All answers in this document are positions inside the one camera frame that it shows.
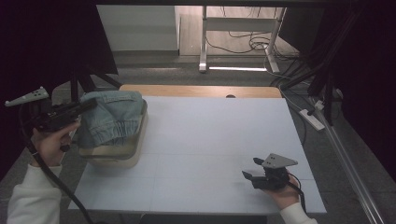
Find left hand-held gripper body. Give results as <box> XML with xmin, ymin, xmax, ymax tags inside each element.
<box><xmin>4</xmin><ymin>86</ymin><xmax>82</xmax><ymax>133</ymax></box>

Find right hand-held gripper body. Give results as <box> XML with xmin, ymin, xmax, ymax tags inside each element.
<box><xmin>250</xmin><ymin>152</ymin><xmax>299</xmax><ymax>191</ymax></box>

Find light blue denim shorts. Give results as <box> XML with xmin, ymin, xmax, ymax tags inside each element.
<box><xmin>77</xmin><ymin>90</ymin><xmax>145</xmax><ymax>149</ymax></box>

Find beige plastic basket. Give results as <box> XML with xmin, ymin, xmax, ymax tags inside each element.
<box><xmin>78</xmin><ymin>99</ymin><xmax>149</xmax><ymax>169</ymax></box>

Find person's right hand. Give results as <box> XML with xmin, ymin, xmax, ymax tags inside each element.
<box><xmin>264</xmin><ymin>178</ymin><xmax>302</xmax><ymax>211</ymax></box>

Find person's left hand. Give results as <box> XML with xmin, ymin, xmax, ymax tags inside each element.
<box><xmin>30</xmin><ymin>120</ymin><xmax>81</xmax><ymax>168</ymax></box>

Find white table cover board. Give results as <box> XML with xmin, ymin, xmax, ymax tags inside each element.
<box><xmin>67</xmin><ymin>94</ymin><xmax>327</xmax><ymax>216</ymax></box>

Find white power strip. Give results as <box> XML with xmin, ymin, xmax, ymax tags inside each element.
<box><xmin>298</xmin><ymin>108</ymin><xmax>326</xmax><ymax>132</ymax></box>

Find black curtain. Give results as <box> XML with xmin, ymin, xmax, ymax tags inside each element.
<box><xmin>279</xmin><ymin>0</ymin><xmax>396</xmax><ymax>181</ymax></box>
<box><xmin>0</xmin><ymin>0</ymin><xmax>120</xmax><ymax>181</ymax></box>

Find white cabinet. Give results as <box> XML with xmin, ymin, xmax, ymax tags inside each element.
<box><xmin>96</xmin><ymin>4</ymin><xmax>181</xmax><ymax>52</ymax></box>

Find wooden table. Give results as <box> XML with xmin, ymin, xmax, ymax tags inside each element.
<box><xmin>117</xmin><ymin>83</ymin><xmax>283</xmax><ymax>99</ymax></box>

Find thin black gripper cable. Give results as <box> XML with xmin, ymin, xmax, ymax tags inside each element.
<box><xmin>288</xmin><ymin>174</ymin><xmax>307</xmax><ymax>214</ymax></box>

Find thick black gripper cable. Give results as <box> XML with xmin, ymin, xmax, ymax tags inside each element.
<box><xmin>18</xmin><ymin>104</ymin><xmax>94</xmax><ymax>224</ymax></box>

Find black floor cables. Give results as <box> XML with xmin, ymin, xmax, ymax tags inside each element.
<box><xmin>205</xmin><ymin>6</ymin><xmax>300</xmax><ymax>63</ymax></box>

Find white metal desk frame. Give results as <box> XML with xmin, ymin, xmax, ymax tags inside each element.
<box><xmin>199</xmin><ymin>5</ymin><xmax>288</xmax><ymax>74</ymax></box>

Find black frame bar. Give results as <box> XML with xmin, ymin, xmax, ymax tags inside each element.
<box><xmin>92</xmin><ymin>0</ymin><xmax>356</xmax><ymax>7</ymax></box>

